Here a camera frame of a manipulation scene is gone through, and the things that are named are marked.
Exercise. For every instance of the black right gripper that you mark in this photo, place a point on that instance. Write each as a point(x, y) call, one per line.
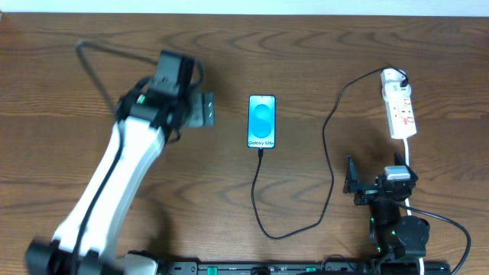
point(370, 192)

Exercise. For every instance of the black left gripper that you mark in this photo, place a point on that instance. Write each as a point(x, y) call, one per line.
point(208, 109)

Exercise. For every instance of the blue Galaxy smartphone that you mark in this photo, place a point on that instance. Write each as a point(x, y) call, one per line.
point(261, 121)

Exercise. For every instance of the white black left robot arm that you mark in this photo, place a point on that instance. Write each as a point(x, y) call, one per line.
point(85, 242)

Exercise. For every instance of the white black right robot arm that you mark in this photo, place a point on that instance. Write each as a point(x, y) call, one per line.
point(398, 237)

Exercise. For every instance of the white power strip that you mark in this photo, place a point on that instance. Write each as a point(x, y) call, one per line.
point(396, 92)

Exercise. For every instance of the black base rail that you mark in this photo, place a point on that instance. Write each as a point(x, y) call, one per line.
point(330, 267)

